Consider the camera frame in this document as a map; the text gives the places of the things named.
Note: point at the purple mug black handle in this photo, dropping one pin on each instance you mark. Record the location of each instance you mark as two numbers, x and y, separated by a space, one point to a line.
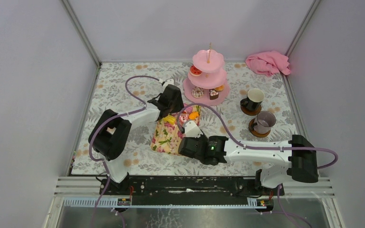
264 121

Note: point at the red donut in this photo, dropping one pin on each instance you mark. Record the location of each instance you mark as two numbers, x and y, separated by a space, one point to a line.
195 71

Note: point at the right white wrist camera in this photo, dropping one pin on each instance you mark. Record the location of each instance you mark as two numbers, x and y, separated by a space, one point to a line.
191 129

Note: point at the orange tart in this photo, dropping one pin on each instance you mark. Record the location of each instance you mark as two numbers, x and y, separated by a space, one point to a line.
194 115

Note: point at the chocolate drizzle donut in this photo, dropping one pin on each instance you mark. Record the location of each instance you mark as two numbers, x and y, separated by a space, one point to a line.
197 92

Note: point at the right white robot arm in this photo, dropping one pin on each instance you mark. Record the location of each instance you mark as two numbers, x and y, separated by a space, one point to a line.
294 159

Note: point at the pink cloth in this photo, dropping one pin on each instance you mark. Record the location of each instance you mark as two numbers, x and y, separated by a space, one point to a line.
268 63

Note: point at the strawberry cream cake slice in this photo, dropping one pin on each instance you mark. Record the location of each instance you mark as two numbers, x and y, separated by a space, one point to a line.
184 117

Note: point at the floral tablecloth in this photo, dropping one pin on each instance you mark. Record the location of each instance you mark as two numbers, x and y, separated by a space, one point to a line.
123 86

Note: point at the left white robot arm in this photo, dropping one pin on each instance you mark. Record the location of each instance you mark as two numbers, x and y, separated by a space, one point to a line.
111 132

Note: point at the chocolate cake piece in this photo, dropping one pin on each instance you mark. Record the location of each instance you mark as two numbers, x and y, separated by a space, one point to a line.
213 94

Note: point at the black mug white inside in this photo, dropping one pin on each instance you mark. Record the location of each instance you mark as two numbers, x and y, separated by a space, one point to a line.
253 100

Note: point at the orange round pastry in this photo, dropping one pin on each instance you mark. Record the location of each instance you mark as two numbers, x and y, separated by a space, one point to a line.
219 89

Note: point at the pink three-tier cake stand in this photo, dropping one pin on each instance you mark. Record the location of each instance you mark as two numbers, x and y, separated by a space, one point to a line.
211 63

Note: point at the floral dessert tray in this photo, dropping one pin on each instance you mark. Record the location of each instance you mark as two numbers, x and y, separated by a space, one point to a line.
167 137

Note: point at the brown wooden saucer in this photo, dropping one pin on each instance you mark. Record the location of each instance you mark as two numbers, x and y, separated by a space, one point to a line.
249 112
254 132

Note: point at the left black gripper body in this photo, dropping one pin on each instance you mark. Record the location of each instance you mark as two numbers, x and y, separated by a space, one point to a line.
172 102

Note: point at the yellow roll cake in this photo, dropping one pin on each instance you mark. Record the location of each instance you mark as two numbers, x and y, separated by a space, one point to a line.
170 119

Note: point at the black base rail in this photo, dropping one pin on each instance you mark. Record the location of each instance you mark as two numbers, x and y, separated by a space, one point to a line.
187 190

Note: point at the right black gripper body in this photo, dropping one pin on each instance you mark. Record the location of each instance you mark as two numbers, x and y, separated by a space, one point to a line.
202 138

